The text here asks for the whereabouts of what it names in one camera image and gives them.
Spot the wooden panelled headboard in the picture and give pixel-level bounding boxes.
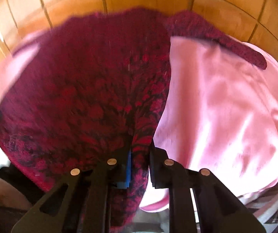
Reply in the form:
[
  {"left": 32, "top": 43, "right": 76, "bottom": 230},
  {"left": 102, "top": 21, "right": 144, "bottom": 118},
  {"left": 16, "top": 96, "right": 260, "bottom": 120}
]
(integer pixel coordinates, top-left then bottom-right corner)
[{"left": 0, "top": 0, "right": 278, "bottom": 78}]

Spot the dark red floral sweater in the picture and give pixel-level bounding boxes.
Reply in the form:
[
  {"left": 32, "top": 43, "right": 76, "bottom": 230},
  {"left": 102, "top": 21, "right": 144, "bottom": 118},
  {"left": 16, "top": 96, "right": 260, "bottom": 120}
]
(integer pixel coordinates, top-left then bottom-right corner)
[{"left": 0, "top": 9, "right": 267, "bottom": 232}]

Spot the pink bed sheet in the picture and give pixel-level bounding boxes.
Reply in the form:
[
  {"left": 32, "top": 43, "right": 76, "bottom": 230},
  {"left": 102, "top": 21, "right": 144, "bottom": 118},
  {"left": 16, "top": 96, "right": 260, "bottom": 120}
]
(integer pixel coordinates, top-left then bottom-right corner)
[{"left": 0, "top": 36, "right": 278, "bottom": 212}]

